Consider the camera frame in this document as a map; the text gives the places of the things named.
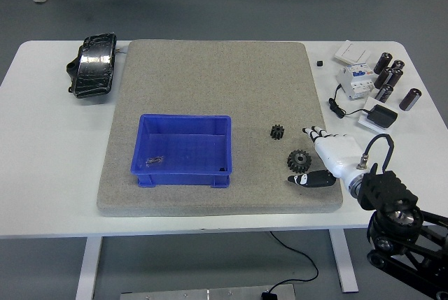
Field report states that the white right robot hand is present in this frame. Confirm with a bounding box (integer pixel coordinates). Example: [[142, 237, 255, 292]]
[[287, 124, 365, 191]]

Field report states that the large black gear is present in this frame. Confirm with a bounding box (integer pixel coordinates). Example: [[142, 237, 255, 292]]
[[287, 149, 312, 173]]

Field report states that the small black gear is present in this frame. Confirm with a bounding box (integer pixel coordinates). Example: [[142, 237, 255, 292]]
[[269, 124, 286, 141]]

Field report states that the blue plastic box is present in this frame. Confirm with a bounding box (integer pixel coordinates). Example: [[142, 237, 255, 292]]
[[130, 114, 232, 189]]

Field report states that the black power adapter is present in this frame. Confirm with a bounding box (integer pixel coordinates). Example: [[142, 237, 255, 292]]
[[365, 104, 399, 129]]

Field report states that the white circuit breaker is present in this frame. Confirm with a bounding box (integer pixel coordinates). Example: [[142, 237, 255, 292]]
[[337, 62, 377, 101]]

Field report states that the white table leg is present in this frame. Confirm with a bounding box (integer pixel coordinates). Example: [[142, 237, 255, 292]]
[[328, 229, 360, 293], [75, 236, 103, 300]]

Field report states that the grey-brown felt mat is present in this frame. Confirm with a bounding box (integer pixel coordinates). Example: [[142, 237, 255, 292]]
[[96, 39, 344, 217]]

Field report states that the grey metal floor plate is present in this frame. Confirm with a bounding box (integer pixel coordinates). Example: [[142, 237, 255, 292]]
[[120, 284, 297, 300]]

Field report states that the black tape-wrapped device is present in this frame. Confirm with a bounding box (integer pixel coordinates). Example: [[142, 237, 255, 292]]
[[66, 31, 118, 100]]

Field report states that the black adapter cord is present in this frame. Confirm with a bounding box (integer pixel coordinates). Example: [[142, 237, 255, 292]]
[[328, 84, 368, 119]]

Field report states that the white wall switch plate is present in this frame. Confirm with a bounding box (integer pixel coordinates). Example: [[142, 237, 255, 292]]
[[334, 39, 372, 65]]

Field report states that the black floor cable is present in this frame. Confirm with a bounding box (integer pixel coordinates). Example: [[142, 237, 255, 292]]
[[268, 231, 319, 294]]

